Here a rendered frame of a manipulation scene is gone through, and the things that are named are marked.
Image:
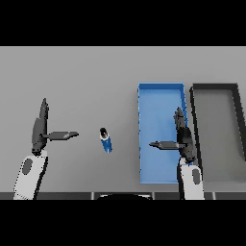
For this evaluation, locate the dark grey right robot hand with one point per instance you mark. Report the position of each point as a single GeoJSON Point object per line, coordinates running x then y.
{"type": "Point", "coordinates": [185, 141]}

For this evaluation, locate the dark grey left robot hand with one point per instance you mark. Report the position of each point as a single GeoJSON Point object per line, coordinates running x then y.
{"type": "Point", "coordinates": [39, 131]}

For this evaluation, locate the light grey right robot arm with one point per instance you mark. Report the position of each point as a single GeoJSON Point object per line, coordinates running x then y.
{"type": "Point", "coordinates": [191, 180]}

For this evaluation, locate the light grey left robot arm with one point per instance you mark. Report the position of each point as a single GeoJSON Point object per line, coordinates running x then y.
{"type": "Point", "coordinates": [29, 176]}

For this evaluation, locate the blue bin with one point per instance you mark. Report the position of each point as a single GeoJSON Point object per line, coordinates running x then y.
{"type": "Point", "coordinates": [160, 134]}

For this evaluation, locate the dark grey bin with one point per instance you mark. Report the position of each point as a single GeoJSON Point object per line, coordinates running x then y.
{"type": "Point", "coordinates": [221, 131]}

